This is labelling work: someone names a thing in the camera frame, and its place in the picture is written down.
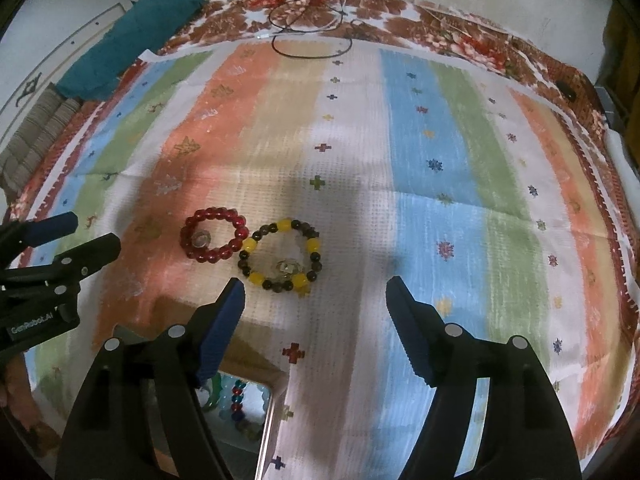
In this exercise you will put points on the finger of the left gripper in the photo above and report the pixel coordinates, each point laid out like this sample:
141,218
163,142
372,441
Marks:
18,235
81,261

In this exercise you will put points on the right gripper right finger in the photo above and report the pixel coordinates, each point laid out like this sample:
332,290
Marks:
413,321

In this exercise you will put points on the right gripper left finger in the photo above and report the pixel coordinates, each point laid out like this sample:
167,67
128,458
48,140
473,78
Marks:
218,322

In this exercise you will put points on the metal jewelry tin box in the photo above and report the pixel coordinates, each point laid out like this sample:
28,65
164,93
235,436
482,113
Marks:
233,419

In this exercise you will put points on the striped grey pillow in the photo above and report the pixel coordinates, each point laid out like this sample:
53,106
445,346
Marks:
33,139

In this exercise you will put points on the striped colourful mat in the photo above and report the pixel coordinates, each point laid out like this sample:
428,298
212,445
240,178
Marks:
350,185

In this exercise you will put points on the teal towel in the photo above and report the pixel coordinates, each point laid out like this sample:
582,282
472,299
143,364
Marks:
146,26

